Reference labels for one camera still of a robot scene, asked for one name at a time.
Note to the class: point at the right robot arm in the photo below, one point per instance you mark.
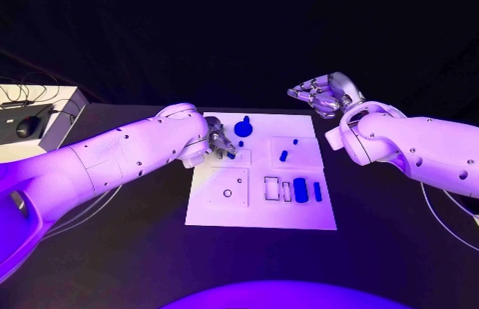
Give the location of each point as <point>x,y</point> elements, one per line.
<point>404,145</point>

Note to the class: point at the black computer mouse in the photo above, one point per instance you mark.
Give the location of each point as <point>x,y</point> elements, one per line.
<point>26,126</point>

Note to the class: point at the thin blue cylinder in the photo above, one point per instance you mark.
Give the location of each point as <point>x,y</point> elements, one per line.
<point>318,191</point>

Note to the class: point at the thick blue cylinder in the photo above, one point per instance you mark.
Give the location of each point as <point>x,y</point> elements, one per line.
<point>299,190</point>

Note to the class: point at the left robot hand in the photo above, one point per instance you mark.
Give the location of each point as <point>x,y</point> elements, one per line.
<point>218,138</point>

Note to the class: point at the white task board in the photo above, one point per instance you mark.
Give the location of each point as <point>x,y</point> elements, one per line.
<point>262,205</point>

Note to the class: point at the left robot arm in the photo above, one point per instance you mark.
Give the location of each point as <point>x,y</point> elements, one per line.
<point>112,158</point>

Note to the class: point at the black mouse pad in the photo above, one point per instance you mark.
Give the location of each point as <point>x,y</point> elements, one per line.
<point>21,123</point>

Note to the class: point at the white desk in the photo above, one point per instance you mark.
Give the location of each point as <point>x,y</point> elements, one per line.
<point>44,132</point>

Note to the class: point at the blue gear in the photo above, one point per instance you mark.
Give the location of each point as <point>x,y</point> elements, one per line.
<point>243,128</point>

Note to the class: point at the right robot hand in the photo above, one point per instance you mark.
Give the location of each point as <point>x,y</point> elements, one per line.
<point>332,93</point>

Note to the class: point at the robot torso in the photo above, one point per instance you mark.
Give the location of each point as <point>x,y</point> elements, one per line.
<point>287,294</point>

